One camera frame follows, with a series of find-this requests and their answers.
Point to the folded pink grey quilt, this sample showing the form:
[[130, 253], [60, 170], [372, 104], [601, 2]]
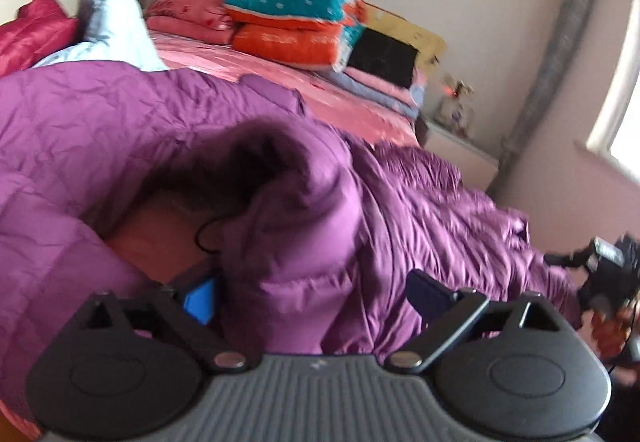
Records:
[[380, 94]]

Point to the teal and orange quilt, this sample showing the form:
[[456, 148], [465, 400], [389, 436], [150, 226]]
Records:
[[290, 1]]

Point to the pink printed blanket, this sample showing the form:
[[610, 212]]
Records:
[[300, 76]]

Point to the black cloth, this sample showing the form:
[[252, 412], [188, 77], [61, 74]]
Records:
[[382, 56]]

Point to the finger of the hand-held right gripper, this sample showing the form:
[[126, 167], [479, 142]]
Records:
[[567, 258]]

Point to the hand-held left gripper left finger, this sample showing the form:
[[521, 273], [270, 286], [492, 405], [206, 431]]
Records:
[[202, 300]]

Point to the grey insulated pipe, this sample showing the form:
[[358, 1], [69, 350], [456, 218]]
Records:
[[560, 46]]

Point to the red down jacket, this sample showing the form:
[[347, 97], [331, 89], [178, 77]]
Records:
[[30, 36]]

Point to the light blue down jacket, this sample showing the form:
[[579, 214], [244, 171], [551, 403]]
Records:
[[110, 21]]

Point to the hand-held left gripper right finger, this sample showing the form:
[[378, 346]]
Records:
[[427, 294]]

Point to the purple down jacket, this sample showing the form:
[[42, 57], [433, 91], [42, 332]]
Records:
[[75, 146]]

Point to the window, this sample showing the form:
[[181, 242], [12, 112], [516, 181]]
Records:
[[625, 121]]

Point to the yellow headboard cover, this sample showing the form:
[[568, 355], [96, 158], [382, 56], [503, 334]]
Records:
[[410, 29]]

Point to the white nightstand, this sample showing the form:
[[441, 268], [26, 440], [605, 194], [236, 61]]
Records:
[[460, 156]]

